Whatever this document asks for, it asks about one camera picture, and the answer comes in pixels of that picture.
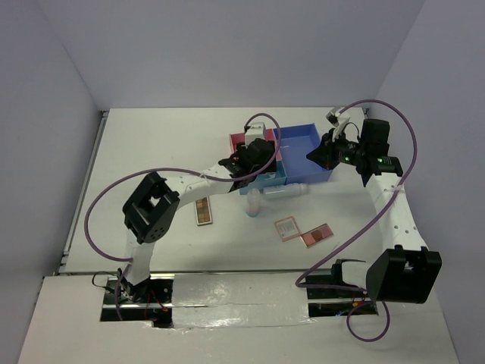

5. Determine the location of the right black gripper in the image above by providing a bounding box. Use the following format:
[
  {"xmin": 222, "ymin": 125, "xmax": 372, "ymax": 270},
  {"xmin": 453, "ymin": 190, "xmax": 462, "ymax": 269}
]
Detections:
[{"xmin": 307, "ymin": 127, "xmax": 367, "ymax": 170}]

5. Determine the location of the long brown eyeshadow palette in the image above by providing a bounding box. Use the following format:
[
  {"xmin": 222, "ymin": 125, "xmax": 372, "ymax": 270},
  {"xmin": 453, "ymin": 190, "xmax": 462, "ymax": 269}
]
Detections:
[{"xmin": 194, "ymin": 197, "xmax": 213, "ymax": 227}]

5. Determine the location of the pink compact label up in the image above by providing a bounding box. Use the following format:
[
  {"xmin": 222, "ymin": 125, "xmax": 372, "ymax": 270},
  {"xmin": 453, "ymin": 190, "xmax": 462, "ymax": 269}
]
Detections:
[{"xmin": 274, "ymin": 216, "xmax": 301, "ymax": 242}]

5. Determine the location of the pink blush palette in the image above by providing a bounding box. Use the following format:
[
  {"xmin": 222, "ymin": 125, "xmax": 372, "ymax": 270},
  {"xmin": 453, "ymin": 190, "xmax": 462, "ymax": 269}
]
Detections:
[{"xmin": 301, "ymin": 224, "xmax": 333, "ymax": 248}]

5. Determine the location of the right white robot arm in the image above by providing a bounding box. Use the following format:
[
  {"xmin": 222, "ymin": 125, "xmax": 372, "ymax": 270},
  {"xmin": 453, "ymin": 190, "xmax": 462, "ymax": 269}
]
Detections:
[{"xmin": 307, "ymin": 117, "xmax": 442, "ymax": 304}]

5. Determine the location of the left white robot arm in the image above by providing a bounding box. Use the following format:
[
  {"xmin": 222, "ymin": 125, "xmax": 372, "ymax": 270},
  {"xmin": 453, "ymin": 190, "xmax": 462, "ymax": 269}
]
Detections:
[{"xmin": 119, "ymin": 138, "xmax": 276, "ymax": 303}]

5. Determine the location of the pink blue purple organizer tray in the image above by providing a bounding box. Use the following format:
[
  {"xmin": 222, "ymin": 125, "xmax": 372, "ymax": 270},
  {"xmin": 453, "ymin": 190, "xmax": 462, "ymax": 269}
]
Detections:
[{"xmin": 239, "ymin": 124, "xmax": 332, "ymax": 195}]

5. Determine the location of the upright white pastel bottle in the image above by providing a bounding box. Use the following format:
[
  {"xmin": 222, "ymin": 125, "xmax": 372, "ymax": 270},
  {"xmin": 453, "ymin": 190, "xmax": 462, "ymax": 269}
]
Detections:
[{"xmin": 246, "ymin": 188, "xmax": 261, "ymax": 218}]

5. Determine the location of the lying white spray bottle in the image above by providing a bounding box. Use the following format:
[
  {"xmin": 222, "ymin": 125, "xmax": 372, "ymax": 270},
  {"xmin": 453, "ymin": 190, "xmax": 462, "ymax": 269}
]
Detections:
[{"xmin": 263, "ymin": 183, "xmax": 309, "ymax": 200}]

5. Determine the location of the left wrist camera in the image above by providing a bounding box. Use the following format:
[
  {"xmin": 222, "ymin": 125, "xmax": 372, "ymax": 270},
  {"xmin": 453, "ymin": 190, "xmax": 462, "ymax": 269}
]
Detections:
[{"xmin": 244, "ymin": 122, "xmax": 266, "ymax": 146}]

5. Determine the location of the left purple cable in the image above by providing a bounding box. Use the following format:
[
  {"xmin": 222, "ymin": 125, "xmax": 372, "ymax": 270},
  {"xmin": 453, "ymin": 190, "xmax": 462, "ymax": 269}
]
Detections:
[{"xmin": 83, "ymin": 112, "xmax": 282, "ymax": 322}]

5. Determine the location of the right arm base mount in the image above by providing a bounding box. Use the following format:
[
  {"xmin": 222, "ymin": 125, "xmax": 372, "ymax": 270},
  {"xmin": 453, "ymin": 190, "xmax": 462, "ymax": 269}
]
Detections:
[{"xmin": 302, "ymin": 261, "xmax": 370, "ymax": 318}]

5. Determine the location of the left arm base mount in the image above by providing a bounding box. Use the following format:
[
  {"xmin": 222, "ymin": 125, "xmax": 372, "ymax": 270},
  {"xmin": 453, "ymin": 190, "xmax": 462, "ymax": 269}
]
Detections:
[{"xmin": 91, "ymin": 271, "xmax": 174, "ymax": 328}]

